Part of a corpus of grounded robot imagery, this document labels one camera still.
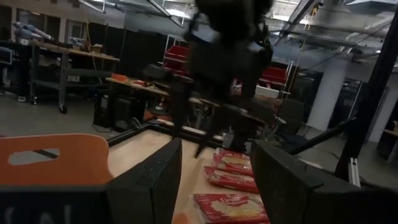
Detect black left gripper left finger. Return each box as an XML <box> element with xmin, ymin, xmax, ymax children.
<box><xmin>107</xmin><ymin>138</ymin><xmax>183</xmax><ymax>224</ymax></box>

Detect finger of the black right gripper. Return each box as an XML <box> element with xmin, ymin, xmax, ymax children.
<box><xmin>169</xmin><ymin>81</ymin><xmax>191</xmax><ymax>140</ymax></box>
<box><xmin>193</xmin><ymin>105</ymin><xmax>219</xmax><ymax>158</ymax></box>

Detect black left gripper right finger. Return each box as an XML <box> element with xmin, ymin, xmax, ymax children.
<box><xmin>250</xmin><ymin>139</ymin><xmax>326</xmax><ymax>224</ymax></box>

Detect red popcorn bag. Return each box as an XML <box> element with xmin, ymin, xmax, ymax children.
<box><xmin>213</xmin><ymin>148</ymin><xmax>254</xmax><ymax>177</ymax></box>
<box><xmin>193</xmin><ymin>192</ymin><xmax>271</xmax><ymax>224</ymax></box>
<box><xmin>203</xmin><ymin>166</ymin><xmax>259</xmax><ymax>194</ymax></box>

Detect red storage bin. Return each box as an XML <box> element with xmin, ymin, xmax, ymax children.
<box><xmin>259</xmin><ymin>66</ymin><xmax>289</xmax><ymax>85</ymax></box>

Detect wooden desk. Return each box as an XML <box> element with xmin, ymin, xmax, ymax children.
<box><xmin>105</xmin><ymin>74</ymin><xmax>170</xmax><ymax>98</ymax></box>

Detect red storage bin rack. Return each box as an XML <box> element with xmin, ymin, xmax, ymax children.
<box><xmin>163</xmin><ymin>45</ymin><xmax>192</xmax><ymax>77</ymax></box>

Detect orange plastic basket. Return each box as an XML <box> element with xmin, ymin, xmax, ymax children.
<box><xmin>0</xmin><ymin>133</ymin><xmax>114</xmax><ymax>187</ymax></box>

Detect dark office chair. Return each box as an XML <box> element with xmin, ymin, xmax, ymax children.
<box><xmin>276</xmin><ymin>98</ymin><xmax>306</xmax><ymax>138</ymax></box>

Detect black computer tower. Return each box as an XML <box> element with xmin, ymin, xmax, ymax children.
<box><xmin>93</xmin><ymin>94</ymin><xmax>110</xmax><ymax>128</ymax></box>

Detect white round column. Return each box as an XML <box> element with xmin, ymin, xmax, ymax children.
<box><xmin>306</xmin><ymin>57</ymin><xmax>349</xmax><ymax>132</ymax></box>

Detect wooden workbench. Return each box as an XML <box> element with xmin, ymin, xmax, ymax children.
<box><xmin>29</xmin><ymin>40</ymin><xmax>121</xmax><ymax>114</ymax></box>

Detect rolled fabric bundles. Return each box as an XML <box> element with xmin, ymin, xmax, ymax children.
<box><xmin>12</xmin><ymin>21</ymin><xmax>54</xmax><ymax>42</ymax></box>

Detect black aluminium table frame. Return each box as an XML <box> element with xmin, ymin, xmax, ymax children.
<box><xmin>107</xmin><ymin>118</ymin><xmax>358</xmax><ymax>156</ymax></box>

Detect silver extrusion bracket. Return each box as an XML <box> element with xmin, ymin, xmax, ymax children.
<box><xmin>348</xmin><ymin>157</ymin><xmax>361</xmax><ymax>187</ymax></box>

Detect black camera rig frame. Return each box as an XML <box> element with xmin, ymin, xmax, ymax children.
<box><xmin>334</xmin><ymin>9</ymin><xmax>398</xmax><ymax>184</ymax></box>

